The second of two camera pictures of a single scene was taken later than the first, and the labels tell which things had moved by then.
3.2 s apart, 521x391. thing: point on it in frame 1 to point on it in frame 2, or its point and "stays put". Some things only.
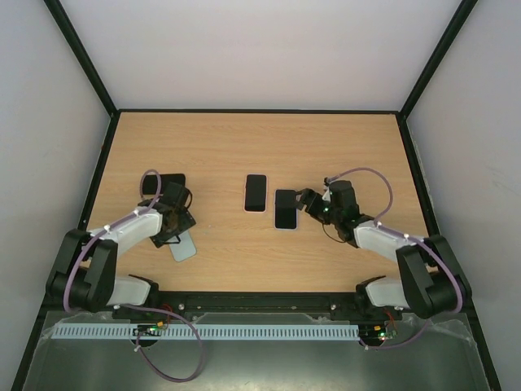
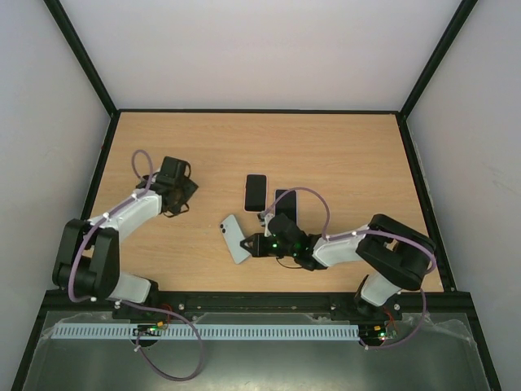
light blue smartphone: x=184 y=249 to x=233 y=235
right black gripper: x=311 y=199 to x=256 y=245
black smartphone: x=286 y=209 stays put
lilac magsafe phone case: x=286 y=213 stays put
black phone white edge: x=256 y=193 stays put
